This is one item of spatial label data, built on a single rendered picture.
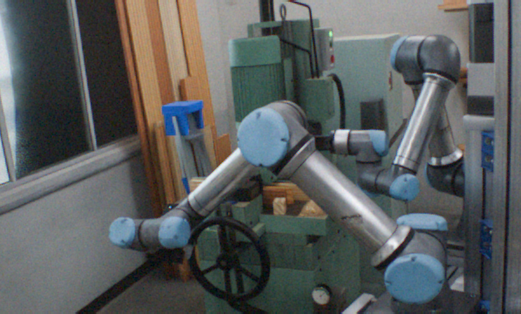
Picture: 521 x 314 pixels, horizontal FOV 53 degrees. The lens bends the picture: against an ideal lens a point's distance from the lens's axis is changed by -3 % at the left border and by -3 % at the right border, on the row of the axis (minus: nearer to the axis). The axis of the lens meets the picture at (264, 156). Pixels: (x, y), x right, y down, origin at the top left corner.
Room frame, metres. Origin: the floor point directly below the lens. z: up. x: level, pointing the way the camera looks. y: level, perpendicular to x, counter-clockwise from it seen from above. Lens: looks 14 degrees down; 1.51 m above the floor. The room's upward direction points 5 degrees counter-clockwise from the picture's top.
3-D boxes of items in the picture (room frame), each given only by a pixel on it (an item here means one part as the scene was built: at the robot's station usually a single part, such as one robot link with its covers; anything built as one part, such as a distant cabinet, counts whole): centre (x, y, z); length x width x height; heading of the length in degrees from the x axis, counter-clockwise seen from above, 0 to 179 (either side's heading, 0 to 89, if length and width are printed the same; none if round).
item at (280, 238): (1.82, 0.03, 0.82); 0.40 x 0.21 x 0.04; 65
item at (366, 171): (1.51, -0.31, 1.05); 0.11 x 0.08 x 0.11; 26
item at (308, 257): (1.98, -0.05, 0.76); 0.57 x 0.45 x 0.09; 155
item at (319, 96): (2.00, -0.23, 1.23); 0.09 x 0.08 x 0.15; 155
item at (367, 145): (1.53, -0.31, 1.15); 0.11 x 0.08 x 0.09; 65
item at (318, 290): (1.57, -0.15, 0.65); 0.06 x 0.04 x 0.08; 65
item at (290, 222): (1.79, 0.07, 0.87); 0.61 x 0.30 x 0.06; 65
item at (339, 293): (1.63, -0.18, 0.58); 0.12 x 0.08 x 0.08; 155
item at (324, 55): (2.10, -0.26, 1.40); 0.10 x 0.06 x 0.16; 155
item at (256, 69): (1.87, 0.00, 1.32); 0.18 x 0.18 x 0.31
